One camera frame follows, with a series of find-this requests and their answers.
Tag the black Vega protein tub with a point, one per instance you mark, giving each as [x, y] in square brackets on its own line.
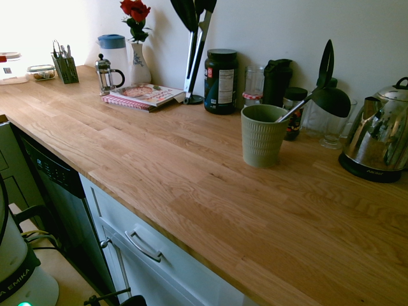
[220, 83]

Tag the blue lid white pitcher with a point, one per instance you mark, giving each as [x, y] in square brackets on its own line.
[111, 44]

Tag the glass French press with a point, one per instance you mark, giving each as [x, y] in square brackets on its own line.
[106, 76]

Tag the black shaker bottle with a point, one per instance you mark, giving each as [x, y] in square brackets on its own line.
[276, 83]

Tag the black camera stand clamp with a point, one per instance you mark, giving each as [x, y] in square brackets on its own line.
[127, 299]

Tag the silver cabinet knob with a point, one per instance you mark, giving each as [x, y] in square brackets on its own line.
[105, 243]

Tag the red roses bouquet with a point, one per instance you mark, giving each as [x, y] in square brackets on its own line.
[135, 11]

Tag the Food Processor cookbook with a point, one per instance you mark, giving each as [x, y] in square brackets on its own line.
[146, 92]

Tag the tall clear glass jar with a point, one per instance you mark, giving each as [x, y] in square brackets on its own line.
[254, 79]

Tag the black and steel tongs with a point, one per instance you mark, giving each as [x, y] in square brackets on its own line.
[188, 12]

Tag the small jar red check lid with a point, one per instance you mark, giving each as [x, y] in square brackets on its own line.
[252, 99]

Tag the red check cookbook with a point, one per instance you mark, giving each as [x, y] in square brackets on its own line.
[127, 103]

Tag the black dishwasher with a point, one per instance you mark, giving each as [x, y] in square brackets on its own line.
[60, 197]

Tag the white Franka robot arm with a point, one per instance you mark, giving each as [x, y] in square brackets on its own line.
[19, 271]

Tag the green metal cutlery caddy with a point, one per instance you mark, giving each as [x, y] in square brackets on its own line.
[66, 71]

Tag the clear drinking glass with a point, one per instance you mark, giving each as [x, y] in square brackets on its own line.
[333, 134]

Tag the white floral vase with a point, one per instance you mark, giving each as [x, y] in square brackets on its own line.
[139, 68]

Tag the glass food container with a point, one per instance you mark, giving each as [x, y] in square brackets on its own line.
[40, 72]

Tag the white container red clip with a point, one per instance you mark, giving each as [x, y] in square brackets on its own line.
[11, 68]

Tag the green ribbed utensil holder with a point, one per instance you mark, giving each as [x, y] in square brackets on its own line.
[261, 140]

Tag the stainless steel electric kettle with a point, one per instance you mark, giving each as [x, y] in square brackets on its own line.
[376, 137]

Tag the dark lid spice jar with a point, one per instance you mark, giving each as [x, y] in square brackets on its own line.
[294, 95]

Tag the black slotted spatula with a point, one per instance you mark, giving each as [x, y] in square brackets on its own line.
[326, 63]

